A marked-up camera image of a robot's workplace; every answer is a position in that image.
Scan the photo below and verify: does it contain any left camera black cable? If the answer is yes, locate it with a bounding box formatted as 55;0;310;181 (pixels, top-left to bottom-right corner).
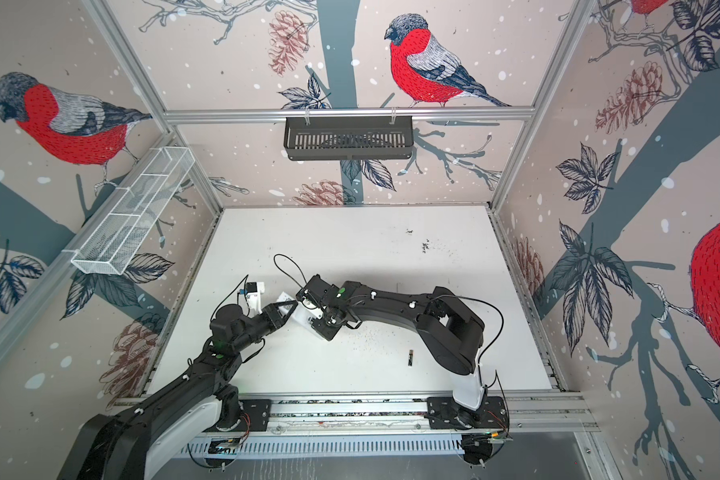
208;275;250;322

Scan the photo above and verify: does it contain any black hanging wire basket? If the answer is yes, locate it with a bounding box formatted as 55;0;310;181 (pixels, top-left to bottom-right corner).
283;116;414;161

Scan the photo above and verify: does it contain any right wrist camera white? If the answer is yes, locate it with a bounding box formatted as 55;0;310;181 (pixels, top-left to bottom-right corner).
301;300;323;319

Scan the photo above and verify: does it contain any aluminium mounting rail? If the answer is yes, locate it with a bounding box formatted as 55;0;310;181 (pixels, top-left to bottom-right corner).
98;391;598;438

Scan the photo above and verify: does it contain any white mesh wire tray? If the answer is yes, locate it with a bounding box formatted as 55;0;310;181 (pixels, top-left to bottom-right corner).
71;146;195;275

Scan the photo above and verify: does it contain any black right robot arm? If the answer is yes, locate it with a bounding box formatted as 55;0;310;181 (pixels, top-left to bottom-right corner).
296;275;485;412

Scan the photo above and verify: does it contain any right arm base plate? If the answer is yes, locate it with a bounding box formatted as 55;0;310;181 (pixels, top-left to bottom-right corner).
425;395;510;431

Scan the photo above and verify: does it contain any right camera black cable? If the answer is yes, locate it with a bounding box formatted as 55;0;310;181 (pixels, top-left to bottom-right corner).
272;253;309;289

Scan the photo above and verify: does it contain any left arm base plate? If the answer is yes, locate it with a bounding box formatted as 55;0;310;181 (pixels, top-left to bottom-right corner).
212;399;272;433

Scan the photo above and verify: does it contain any white remote control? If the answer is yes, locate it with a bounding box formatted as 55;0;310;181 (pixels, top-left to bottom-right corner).
277;292;319;334

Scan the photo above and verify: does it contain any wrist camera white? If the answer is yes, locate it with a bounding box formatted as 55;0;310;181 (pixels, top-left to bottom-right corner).
301;300;323;319
243;282;266;316

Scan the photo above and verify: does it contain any camera black cable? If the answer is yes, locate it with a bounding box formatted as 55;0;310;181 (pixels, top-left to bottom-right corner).
272;253;309;289
208;275;250;322

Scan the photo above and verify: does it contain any horizontal aluminium frame bar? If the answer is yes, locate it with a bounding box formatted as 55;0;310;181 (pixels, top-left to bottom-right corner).
163;106;536;125

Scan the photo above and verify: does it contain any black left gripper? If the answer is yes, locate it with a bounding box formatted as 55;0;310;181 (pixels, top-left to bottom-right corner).
232;299;299;355

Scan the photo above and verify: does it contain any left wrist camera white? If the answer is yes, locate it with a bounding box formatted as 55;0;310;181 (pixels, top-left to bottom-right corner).
243;282;266;316

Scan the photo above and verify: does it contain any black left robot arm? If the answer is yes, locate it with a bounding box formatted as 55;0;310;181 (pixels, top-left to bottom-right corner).
58;300;298;479

